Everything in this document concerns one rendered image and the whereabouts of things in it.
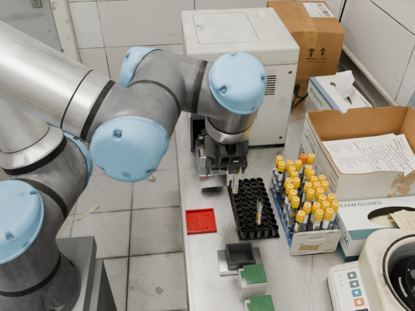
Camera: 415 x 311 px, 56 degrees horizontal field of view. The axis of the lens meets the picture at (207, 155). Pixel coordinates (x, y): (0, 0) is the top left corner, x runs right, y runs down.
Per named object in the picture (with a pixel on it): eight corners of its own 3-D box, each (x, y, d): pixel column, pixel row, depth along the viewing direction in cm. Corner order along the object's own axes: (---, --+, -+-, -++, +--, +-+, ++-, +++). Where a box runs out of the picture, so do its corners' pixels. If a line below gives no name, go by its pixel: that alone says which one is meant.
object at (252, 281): (236, 285, 78) (238, 265, 74) (260, 282, 79) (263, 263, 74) (240, 303, 75) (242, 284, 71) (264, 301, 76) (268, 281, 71)
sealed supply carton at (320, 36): (262, 44, 167) (266, -1, 155) (318, 44, 166) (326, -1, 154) (270, 80, 143) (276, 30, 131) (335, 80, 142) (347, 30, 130)
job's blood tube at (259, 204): (253, 226, 89) (256, 195, 83) (259, 226, 90) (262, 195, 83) (254, 231, 88) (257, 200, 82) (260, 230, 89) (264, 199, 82)
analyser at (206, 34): (184, 99, 132) (180, 9, 113) (264, 94, 135) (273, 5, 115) (191, 158, 109) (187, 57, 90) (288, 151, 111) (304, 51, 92)
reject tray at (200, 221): (184, 212, 93) (184, 210, 93) (213, 210, 94) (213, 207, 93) (186, 234, 88) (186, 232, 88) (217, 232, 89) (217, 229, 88)
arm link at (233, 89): (212, 39, 51) (276, 53, 51) (207, 83, 61) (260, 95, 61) (197, 91, 48) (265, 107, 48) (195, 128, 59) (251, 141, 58)
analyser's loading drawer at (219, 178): (192, 137, 112) (192, 123, 109) (216, 136, 113) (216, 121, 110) (199, 187, 97) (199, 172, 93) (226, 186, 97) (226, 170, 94)
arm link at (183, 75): (107, 68, 47) (197, 89, 47) (136, 33, 56) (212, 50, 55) (108, 121, 52) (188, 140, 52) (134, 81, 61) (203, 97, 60)
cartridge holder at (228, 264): (217, 253, 84) (217, 243, 82) (258, 250, 85) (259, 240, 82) (219, 276, 80) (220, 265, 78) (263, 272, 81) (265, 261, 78)
